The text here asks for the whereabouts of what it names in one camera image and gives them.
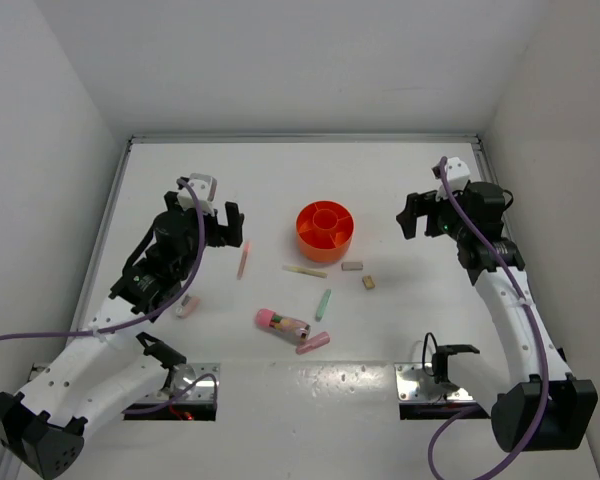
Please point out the grey eraser block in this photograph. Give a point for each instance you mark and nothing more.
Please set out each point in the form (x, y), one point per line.
(352, 266)

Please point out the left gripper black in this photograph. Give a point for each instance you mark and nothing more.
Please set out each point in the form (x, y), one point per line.
(219, 234)

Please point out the tan small eraser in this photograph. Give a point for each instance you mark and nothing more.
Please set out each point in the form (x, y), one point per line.
(368, 282)

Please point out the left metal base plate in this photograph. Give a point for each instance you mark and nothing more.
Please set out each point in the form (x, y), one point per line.
(202, 394)

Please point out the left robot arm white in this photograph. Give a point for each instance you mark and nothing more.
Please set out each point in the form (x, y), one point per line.
(114, 361)

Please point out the pink highlighter pen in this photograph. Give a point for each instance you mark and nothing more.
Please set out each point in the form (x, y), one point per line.
(313, 343)

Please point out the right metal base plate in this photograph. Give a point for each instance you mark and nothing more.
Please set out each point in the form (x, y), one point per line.
(415, 387)

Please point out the pink capped clear tube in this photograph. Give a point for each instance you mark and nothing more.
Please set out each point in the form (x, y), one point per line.
(292, 329)

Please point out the orange round divided container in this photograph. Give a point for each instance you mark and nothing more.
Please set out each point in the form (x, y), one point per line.
(324, 231)

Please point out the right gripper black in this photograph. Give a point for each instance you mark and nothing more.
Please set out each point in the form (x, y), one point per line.
(425, 204)

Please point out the metal base plate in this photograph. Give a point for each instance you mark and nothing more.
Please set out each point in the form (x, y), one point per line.
(415, 387)
(202, 394)

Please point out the yellow thin pen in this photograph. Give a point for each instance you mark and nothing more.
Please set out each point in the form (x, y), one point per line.
(305, 271)

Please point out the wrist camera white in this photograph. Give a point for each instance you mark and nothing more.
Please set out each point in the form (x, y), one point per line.
(204, 186)
(457, 173)

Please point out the red thin pen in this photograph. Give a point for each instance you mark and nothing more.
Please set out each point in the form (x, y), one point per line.
(243, 260)

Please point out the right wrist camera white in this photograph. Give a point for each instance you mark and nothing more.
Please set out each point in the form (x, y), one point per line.
(457, 173)

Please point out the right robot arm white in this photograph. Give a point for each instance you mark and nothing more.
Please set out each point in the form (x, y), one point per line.
(538, 405)

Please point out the green highlighter pen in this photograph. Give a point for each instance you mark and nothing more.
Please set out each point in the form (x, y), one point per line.
(321, 309)

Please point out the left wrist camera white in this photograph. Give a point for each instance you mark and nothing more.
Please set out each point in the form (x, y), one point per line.
(204, 186)

